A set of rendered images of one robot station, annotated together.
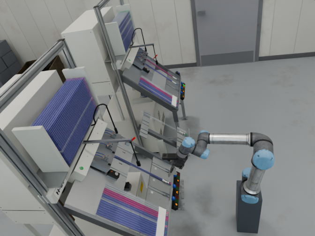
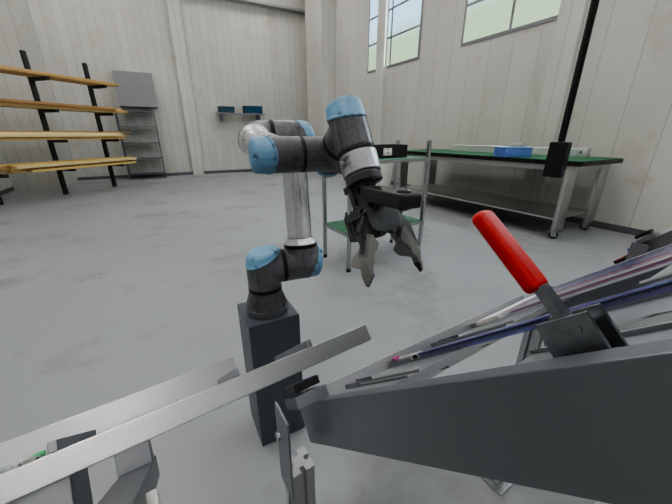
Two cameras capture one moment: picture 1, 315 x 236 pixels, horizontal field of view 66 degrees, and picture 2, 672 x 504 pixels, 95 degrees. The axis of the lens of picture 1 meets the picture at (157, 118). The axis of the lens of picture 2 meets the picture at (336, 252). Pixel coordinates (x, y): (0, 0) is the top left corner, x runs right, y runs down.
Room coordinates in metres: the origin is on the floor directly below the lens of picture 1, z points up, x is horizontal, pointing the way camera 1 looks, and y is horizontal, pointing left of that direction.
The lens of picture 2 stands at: (1.65, 0.28, 1.15)
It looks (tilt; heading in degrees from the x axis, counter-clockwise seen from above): 21 degrees down; 223
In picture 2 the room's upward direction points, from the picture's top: straight up
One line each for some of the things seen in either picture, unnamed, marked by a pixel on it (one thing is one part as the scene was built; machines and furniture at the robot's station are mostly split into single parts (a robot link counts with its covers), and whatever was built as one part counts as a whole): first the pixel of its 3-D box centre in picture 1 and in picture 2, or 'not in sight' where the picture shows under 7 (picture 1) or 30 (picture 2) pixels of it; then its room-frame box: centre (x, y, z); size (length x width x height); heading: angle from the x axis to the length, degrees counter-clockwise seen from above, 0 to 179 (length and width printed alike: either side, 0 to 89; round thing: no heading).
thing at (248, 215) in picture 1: (247, 208); (272, 368); (1.10, -0.58, 0.28); 0.18 x 0.18 x 0.55; 72
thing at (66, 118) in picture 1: (68, 118); not in sight; (1.26, 0.53, 1.52); 0.51 x 0.13 x 0.27; 165
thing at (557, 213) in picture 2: not in sight; (479, 178); (-3.37, -1.40, 0.52); 2.99 x 1.13 x 1.03; 72
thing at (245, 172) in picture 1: (250, 177); (265, 266); (1.09, -0.58, 0.72); 0.13 x 0.12 x 0.14; 155
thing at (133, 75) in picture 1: (144, 99); not in sight; (2.60, 0.10, 0.65); 1.01 x 0.73 x 1.29; 75
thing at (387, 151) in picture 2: not in sight; (377, 151); (-0.76, -1.46, 1.01); 0.57 x 0.17 x 0.11; 165
